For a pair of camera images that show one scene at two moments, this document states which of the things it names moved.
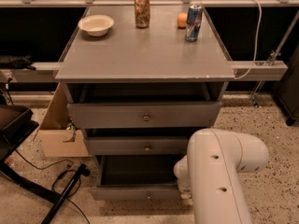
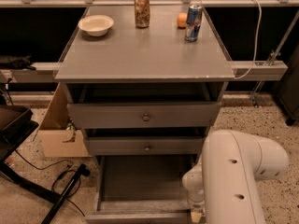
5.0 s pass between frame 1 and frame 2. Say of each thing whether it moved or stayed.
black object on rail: stayed
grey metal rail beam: stayed
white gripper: moved
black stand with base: stayed
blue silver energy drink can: stayed
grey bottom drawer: moved
